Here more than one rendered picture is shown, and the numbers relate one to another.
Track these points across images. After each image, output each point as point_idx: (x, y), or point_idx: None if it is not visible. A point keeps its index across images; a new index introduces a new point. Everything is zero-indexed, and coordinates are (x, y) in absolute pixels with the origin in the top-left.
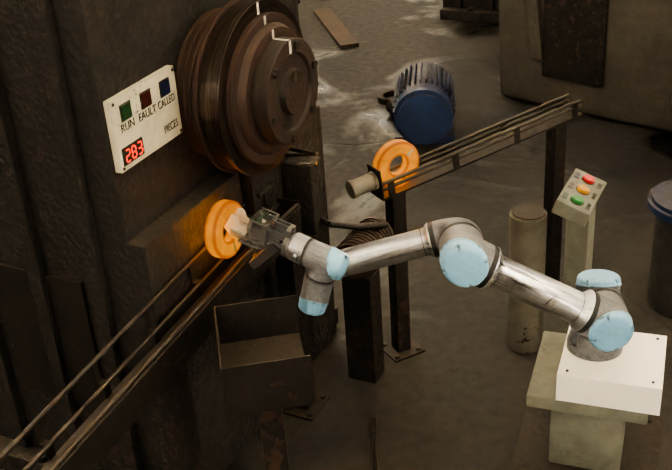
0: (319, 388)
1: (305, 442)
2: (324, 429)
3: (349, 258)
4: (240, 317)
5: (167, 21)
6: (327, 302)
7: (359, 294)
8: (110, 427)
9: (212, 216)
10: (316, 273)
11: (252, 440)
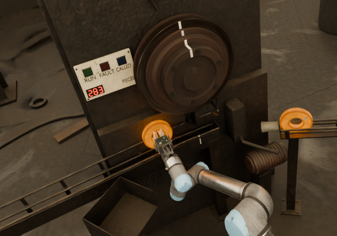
0: (235, 206)
1: (205, 232)
2: (218, 231)
3: (205, 178)
4: (131, 186)
5: (129, 24)
6: (181, 197)
7: (255, 179)
8: (51, 212)
9: (145, 128)
10: (172, 183)
11: (187, 216)
